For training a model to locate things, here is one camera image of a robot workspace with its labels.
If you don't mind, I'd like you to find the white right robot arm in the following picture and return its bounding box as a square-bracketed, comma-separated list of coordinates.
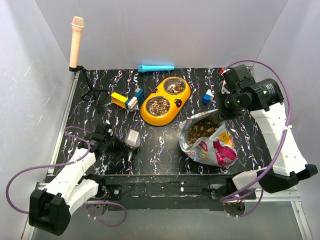
[218, 77, 318, 199]

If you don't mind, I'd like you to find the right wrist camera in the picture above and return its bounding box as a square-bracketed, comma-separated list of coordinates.
[221, 64, 256, 94]

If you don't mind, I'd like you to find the blue beige brick stack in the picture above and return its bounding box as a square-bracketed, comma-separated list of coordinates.
[125, 88, 145, 112]

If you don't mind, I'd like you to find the cyan flashlight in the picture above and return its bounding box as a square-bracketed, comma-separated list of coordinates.
[137, 65, 175, 73]

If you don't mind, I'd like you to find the blue toy brick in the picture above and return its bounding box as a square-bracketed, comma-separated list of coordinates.
[202, 89, 214, 105]

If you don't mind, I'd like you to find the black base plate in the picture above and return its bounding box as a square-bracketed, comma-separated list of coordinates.
[44, 173, 263, 212]

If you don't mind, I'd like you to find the pink microphone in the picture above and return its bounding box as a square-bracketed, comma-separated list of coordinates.
[69, 16, 85, 72]

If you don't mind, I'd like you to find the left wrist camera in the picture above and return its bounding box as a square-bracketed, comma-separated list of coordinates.
[95, 123, 112, 136]

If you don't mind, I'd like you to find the aluminium frame rail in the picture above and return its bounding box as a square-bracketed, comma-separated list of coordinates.
[21, 72, 83, 240]

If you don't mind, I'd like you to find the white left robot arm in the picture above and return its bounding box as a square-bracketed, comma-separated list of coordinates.
[28, 135, 127, 236]

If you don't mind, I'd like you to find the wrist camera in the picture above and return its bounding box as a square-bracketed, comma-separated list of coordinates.
[95, 123, 112, 136]
[221, 64, 256, 94]

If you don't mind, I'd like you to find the silver metal scoop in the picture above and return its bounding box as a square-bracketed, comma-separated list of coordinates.
[124, 129, 141, 162]

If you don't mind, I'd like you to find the yellow double pet bowl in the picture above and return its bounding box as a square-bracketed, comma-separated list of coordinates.
[140, 76, 191, 127]

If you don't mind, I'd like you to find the pink white pet food bag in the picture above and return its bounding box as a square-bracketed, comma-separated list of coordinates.
[178, 109, 237, 169]

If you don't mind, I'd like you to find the yellow toy brick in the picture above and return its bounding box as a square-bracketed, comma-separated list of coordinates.
[110, 92, 129, 109]

